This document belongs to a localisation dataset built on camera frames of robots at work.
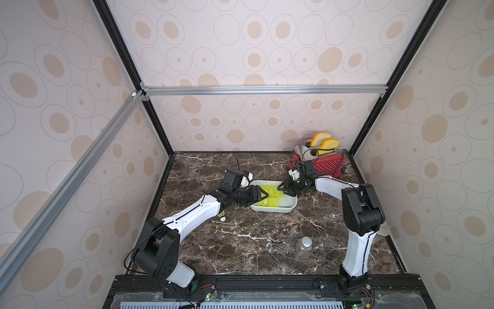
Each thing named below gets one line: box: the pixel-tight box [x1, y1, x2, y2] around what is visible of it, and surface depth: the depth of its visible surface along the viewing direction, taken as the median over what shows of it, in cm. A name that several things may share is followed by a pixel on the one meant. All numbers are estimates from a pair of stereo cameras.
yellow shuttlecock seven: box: [255, 190, 284, 208], surface depth 96 cm
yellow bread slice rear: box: [310, 131, 332, 148], surface depth 100 cm
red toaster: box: [287, 139, 347, 179], surface depth 97 cm
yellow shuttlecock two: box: [260, 184, 285, 197], surface depth 99 cm
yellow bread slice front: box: [316, 138, 340, 156], surface depth 95 cm
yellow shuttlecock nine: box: [217, 209, 227, 223], surface depth 93 cm
